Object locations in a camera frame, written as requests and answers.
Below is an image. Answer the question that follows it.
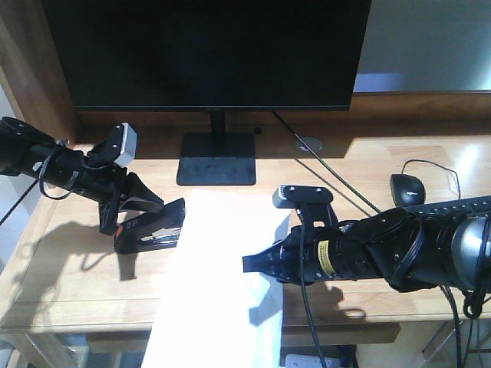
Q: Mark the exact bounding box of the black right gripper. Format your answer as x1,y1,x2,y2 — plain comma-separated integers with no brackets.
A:
242,224,380,284

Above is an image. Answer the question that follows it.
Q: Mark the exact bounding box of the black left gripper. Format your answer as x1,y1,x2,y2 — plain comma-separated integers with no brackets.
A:
38,147,164,235

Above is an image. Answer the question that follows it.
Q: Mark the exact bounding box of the black orange stapler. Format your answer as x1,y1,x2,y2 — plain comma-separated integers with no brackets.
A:
114,198,186,255

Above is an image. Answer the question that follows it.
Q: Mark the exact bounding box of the white paper sheet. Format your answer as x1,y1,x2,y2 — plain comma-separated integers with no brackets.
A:
143,189,291,367

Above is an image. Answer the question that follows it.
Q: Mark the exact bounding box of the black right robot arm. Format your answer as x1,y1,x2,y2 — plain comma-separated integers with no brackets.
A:
242,209,490,293

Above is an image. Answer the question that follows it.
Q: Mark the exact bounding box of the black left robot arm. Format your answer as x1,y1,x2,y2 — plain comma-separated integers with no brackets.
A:
1,117,164,235

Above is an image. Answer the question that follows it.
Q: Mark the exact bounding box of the wooden desk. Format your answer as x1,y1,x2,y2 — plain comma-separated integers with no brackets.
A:
0,0,491,368

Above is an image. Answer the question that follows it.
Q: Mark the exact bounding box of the white power strip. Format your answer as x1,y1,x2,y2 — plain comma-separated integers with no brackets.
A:
285,354,341,368

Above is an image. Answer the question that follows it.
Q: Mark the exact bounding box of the black computer mouse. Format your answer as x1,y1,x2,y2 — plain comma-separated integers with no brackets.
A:
390,173,426,208

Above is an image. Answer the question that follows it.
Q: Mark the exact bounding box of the black computer monitor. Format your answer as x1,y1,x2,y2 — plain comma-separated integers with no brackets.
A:
42,1,371,186

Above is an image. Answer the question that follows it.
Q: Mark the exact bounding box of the black keyboard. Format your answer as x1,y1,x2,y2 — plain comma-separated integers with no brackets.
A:
405,195,490,216

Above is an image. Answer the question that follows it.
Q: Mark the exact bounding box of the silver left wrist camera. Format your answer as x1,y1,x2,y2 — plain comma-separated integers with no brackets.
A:
90,122,138,168

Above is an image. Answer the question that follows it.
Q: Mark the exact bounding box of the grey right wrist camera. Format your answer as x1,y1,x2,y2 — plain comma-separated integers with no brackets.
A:
272,185,333,209

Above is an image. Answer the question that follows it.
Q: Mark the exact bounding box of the black monitor cable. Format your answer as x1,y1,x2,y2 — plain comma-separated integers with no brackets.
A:
272,110,381,214

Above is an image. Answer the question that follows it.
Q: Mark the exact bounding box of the thin black mouse cable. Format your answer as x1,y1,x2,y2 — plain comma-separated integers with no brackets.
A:
401,159,461,200

